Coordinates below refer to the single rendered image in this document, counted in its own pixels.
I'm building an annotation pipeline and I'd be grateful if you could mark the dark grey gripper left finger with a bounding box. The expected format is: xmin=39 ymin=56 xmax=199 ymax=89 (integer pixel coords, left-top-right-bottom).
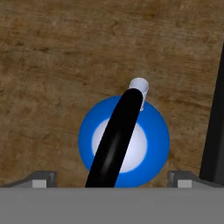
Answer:
xmin=0 ymin=171 xmax=58 ymax=189

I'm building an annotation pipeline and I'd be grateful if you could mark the blue kettle with black handle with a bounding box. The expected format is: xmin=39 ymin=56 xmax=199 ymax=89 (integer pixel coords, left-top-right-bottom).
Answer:
xmin=78 ymin=77 xmax=171 ymax=189

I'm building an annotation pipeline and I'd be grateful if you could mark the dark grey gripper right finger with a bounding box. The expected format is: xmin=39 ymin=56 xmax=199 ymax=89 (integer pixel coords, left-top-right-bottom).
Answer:
xmin=167 ymin=171 xmax=224 ymax=189

